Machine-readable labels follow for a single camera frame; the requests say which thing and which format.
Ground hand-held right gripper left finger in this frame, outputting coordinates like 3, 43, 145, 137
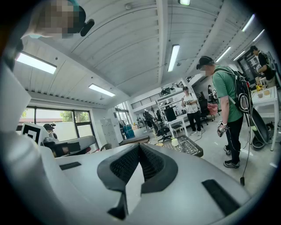
97, 142, 141, 220

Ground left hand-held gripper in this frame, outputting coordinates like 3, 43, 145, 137
21, 123, 95, 158

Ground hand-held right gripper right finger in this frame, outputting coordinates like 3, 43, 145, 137
139, 142, 178, 194

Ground large window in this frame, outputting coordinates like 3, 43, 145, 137
19, 107, 95, 143

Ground dark metal lattice table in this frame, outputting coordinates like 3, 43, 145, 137
153, 134, 204, 158

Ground grey metal lockers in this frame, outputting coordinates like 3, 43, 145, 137
100, 118, 120, 148

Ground blue barrel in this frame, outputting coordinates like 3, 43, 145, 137
122, 124, 136, 139

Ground black office chair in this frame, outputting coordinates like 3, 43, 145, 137
153, 118, 172, 143

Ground white desk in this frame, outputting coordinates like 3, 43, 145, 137
168, 117, 188, 138

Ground ceiling light panel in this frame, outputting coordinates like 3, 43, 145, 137
15, 51, 58, 75
88, 83, 116, 98

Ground pink chair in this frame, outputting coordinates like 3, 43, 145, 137
207, 102, 221, 117

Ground long black bag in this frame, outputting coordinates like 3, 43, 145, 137
249, 107, 271, 148

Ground person's head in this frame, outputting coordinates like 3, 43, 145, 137
21, 0, 87, 40

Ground ceiling tube light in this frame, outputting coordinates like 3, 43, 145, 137
241, 14, 256, 32
167, 44, 180, 73
216, 46, 232, 63
252, 29, 266, 43

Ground white table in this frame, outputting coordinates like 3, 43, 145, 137
251, 86, 279, 152

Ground black cable with adapter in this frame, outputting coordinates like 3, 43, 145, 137
240, 114, 252, 187

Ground black head-worn camera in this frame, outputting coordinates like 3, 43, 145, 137
79, 18, 95, 37

